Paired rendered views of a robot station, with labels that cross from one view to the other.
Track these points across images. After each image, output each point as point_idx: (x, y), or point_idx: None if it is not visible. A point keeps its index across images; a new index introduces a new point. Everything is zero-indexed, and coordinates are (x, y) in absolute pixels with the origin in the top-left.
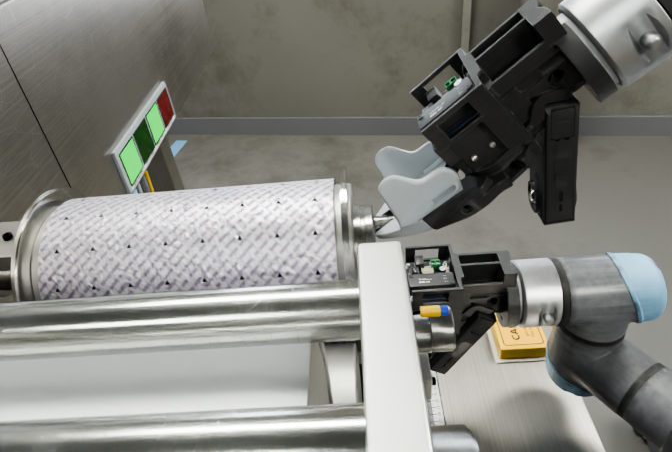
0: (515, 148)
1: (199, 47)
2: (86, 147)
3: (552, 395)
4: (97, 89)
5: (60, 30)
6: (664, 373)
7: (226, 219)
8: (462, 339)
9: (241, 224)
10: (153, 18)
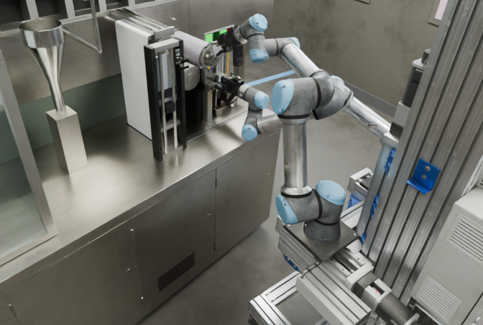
0: (226, 46)
1: None
2: (198, 29)
3: None
4: (208, 18)
5: (204, 3)
6: (254, 118)
7: (193, 41)
8: (230, 96)
9: (194, 42)
10: (239, 7)
